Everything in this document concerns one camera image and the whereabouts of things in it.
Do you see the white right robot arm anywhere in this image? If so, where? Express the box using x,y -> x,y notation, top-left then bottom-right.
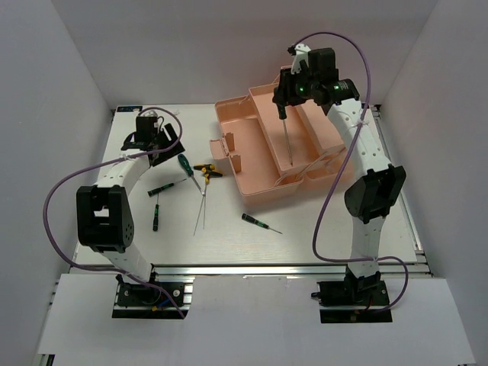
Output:
272,43 -> 406,304

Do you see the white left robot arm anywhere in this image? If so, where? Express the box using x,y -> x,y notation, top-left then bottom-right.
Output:
76,115 -> 185,304

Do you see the blue label sticker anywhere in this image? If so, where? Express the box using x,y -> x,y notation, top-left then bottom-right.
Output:
116,105 -> 143,113

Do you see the large green screwdriver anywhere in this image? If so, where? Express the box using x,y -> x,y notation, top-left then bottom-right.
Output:
278,105 -> 294,165

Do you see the small black green screwdriver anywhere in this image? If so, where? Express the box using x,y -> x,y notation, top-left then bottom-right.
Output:
241,213 -> 281,234

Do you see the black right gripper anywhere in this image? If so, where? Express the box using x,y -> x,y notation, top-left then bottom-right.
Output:
271,66 -> 317,108

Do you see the yellow black hex key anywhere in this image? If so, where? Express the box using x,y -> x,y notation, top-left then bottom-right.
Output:
192,170 -> 226,236
193,163 -> 217,230

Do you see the small green precision screwdriver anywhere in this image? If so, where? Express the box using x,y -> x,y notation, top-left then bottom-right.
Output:
152,194 -> 159,232

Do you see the green handled screwdriver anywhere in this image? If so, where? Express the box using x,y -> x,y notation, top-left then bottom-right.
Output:
178,153 -> 205,196

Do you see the black green precision screwdriver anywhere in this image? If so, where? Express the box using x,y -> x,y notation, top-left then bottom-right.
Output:
147,178 -> 186,197

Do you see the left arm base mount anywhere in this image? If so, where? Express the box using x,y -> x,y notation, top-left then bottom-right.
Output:
111,272 -> 193,320

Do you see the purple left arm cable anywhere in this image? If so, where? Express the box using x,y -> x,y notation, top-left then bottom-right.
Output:
42,106 -> 188,319

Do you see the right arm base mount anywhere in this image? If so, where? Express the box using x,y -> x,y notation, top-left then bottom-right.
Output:
310,269 -> 393,324

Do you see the pink plastic toolbox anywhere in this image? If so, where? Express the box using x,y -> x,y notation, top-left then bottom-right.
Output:
210,79 -> 346,207

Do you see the aluminium front rail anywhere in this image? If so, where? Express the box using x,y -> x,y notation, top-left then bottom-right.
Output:
84,262 -> 431,276

